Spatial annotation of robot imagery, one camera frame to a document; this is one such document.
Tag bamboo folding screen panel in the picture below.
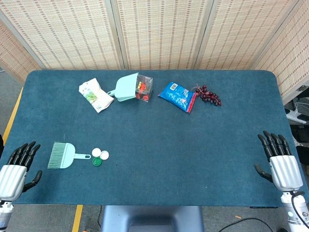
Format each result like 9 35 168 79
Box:
0 19 42 84
251 0 309 105
195 0 302 71
0 0 124 71
111 0 214 71

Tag teal felt table mat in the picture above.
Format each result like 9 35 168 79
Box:
0 70 309 208

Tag mint green dustpan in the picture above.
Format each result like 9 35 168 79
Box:
107 72 140 102

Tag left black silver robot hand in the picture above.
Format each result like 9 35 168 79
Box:
0 141 43 201

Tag white green printed packet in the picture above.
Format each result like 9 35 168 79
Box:
78 77 114 114

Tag clear box with red items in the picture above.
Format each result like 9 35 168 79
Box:
135 74 154 102

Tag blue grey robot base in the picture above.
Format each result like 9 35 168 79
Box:
100 205 205 232

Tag dark red grape bunch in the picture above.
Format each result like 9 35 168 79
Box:
192 84 222 107

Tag black equipment box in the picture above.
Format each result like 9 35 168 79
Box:
290 124 309 144

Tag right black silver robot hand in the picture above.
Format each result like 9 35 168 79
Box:
254 130 304 194

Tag blue snack bag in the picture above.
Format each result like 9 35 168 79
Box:
157 82 197 114

